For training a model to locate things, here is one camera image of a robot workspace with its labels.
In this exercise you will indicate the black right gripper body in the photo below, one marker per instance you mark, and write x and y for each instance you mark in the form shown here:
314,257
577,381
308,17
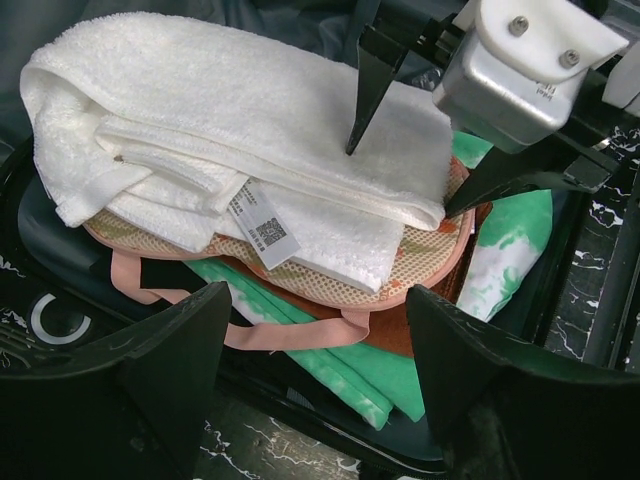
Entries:
608,96

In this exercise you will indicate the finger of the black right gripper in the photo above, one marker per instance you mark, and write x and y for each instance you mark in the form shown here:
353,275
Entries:
500,176
381,53

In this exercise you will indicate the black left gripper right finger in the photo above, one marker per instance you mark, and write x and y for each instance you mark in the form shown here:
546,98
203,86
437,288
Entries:
502,408

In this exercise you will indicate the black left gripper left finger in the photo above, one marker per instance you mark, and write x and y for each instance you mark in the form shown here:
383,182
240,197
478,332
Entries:
130,405

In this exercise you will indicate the green tie-dye cloth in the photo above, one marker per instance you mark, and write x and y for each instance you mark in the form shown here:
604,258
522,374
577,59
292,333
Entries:
372,381

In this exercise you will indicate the pink floral mesh pouch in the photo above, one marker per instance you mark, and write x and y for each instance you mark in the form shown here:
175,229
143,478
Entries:
144,268

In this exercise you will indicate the brown towel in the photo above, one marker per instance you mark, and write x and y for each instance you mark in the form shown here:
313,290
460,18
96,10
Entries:
341,315

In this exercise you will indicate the space astronaut kids suitcase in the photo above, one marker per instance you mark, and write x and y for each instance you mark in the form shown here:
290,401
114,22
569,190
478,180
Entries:
581,300

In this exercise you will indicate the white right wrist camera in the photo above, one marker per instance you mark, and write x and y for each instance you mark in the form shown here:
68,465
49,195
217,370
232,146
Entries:
517,73

